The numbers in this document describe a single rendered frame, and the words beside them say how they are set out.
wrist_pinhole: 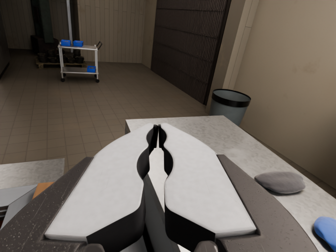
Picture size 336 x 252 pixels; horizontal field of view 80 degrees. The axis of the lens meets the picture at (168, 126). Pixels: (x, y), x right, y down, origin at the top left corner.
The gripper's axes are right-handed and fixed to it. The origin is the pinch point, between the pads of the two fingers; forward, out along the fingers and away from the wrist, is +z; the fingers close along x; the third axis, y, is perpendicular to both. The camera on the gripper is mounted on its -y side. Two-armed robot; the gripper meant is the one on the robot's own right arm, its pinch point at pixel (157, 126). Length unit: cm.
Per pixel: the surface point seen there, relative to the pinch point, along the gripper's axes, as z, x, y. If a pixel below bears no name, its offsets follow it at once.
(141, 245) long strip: 29, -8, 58
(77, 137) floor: 223, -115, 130
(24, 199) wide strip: 43, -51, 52
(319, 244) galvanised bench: 21, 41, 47
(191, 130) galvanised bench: 77, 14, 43
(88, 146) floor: 203, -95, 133
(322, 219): 26, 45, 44
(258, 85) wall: 302, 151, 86
